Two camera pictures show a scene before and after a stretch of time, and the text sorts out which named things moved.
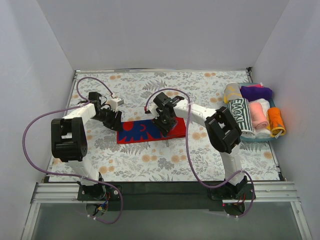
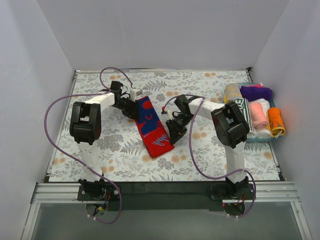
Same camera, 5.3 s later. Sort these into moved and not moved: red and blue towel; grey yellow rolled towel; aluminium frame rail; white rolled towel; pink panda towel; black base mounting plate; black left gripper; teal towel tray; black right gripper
Moved: red and blue towel; black left gripper; black right gripper
Not moved: aluminium frame rail; pink panda towel; white rolled towel; grey yellow rolled towel; teal towel tray; black base mounting plate
